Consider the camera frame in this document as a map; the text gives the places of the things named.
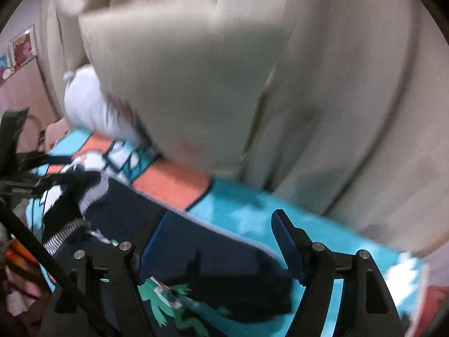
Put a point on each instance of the beige curtain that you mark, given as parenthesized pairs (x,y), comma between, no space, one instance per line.
(350,112)

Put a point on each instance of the navy pants with striped waistband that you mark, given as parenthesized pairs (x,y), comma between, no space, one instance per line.
(217,252)

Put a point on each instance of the teal and orange printed blanket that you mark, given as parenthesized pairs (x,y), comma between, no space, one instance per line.
(245,214)

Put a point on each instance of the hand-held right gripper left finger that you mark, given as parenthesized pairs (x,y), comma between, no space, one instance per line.
(157,244)

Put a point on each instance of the white pillow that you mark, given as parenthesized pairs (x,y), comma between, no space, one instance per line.
(86,103)

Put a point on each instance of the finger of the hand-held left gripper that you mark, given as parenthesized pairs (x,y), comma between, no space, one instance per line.
(38,159)
(24,186)

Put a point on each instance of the pink cloth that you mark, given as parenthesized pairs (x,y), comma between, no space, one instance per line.
(56,131)

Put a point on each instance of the orange object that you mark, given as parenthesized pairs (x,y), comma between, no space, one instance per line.
(15,257)

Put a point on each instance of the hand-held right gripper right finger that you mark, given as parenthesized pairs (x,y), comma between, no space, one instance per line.
(285,249)

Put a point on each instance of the small colourful picture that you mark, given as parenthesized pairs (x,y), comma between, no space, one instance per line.
(5,68)

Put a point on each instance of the red cloth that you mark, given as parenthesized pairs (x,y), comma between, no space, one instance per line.
(438,300)

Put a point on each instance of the framed picture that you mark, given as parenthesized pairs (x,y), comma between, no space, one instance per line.
(24,46)

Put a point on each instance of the beige cloth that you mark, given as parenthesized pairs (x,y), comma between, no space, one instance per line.
(182,87)

